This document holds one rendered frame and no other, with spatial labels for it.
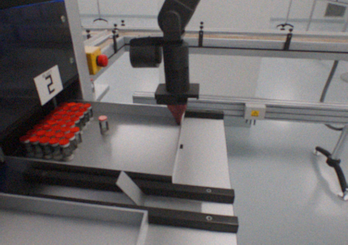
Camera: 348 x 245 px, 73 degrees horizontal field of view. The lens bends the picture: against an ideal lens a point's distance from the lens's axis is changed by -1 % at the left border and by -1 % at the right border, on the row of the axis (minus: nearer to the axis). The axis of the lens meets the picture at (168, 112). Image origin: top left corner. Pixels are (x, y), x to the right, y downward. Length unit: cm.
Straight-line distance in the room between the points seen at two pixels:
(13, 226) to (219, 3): 180
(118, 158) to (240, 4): 163
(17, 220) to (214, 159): 38
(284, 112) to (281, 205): 57
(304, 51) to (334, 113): 47
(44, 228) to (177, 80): 36
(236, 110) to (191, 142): 102
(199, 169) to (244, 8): 161
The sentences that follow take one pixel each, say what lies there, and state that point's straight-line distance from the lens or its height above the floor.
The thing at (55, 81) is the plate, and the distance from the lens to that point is 60.
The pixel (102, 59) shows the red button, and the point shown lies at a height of 100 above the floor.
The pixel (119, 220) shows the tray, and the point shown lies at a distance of 42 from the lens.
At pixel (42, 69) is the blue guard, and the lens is 57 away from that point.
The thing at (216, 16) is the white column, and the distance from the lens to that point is 197.
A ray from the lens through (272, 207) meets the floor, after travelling 168.
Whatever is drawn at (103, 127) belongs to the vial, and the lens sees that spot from 60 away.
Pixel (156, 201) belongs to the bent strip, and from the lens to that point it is 45.
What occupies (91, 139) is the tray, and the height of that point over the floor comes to 88.
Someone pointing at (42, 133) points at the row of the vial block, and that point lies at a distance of 59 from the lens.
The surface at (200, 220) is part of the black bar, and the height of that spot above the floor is 90.
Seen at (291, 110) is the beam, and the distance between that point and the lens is 164.
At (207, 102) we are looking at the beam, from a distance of 153.
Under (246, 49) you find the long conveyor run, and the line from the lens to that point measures 140.
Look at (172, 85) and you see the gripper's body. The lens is 53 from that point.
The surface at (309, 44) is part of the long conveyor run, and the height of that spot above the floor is 92.
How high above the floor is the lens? 122
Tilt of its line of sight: 30 degrees down
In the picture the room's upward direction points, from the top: straight up
